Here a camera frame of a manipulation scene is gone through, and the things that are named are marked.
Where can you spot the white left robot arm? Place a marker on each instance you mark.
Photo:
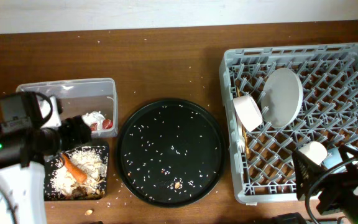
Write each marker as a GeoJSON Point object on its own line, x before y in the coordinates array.
{"type": "Point", "coordinates": [22, 193]}

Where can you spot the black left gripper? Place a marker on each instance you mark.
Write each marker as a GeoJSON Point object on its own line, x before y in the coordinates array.
{"type": "Point", "coordinates": [75, 130]}

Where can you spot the white tissue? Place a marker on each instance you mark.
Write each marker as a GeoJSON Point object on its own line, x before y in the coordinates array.
{"type": "Point", "coordinates": [94, 120]}

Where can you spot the grey dishwasher rack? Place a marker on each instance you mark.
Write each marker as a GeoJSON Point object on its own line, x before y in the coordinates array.
{"type": "Point", "coordinates": [328, 114]}

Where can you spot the red snack wrapper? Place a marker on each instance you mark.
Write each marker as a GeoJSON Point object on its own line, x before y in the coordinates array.
{"type": "Point", "coordinates": [103, 125]}

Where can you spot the orange carrot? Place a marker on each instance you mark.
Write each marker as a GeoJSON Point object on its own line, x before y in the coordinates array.
{"type": "Point", "coordinates": [76, 172]}

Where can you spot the wooden chopstick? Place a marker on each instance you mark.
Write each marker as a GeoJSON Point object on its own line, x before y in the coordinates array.
{"type": "Point", "coordinates": [244, 134]}

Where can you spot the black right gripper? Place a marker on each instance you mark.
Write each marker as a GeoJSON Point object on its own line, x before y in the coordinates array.
{"type": "Point", "coordinates": [339, 185]}

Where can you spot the clear plastic bin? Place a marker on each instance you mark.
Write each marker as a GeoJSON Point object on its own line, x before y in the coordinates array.
{"type": "Point", "coordinates": [82, 96]}

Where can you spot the blue cup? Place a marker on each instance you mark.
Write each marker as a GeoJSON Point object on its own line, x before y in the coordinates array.
{"type": "Point", "coordinates": [333, 158]}

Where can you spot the food scraps pile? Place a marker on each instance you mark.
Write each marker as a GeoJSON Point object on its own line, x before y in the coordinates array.
{"type": "Point", "coordinates": [79, 174]}

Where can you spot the round black tray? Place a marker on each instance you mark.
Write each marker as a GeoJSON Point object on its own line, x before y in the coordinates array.
{"type": "Point", "coordinates": [170, 153]}

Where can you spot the black rectangular tray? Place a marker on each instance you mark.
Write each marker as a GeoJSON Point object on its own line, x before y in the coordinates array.
{"type": "Point", "coordinates": [102, 149]}

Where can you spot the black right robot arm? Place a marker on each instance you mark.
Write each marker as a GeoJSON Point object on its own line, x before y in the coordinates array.
{"type": "Point", "coordinates": [339, 168]}

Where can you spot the white plastic fork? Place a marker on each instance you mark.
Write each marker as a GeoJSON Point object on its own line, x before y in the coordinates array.
{"type": "Point", "coordinates": [241, 139]}

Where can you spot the white plate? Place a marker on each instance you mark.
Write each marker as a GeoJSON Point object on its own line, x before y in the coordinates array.
{"type": "Point", "coordinates": [283, 97]}

